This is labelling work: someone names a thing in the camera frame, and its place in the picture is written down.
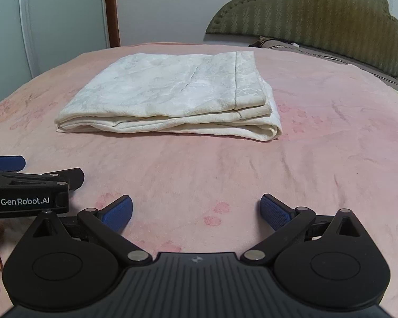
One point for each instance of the olive padded headboard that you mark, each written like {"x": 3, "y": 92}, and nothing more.
{"x": 318, "y": 13}

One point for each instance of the white textured pants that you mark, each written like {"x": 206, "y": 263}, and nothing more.
{"x": 169, "y": 86}

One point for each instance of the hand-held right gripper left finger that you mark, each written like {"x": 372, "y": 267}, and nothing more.
{"x": 117, "y": 212}

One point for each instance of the white wardrobe with flower stickers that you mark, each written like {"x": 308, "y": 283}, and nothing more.
{"x": 53, "y": 23}

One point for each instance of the pink floral blanket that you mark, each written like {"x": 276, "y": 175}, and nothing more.
{"x": 285, "y": 172}

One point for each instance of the brown wooden door frame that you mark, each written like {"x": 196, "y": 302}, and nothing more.
{"x": 112, "y": 6}

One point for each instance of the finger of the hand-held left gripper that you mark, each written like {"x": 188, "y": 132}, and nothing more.
{"x": 6, "y": 163}
{"x": 71, "y": 177}

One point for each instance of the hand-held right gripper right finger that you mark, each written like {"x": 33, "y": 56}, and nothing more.
{"x": 275, "y": 210}

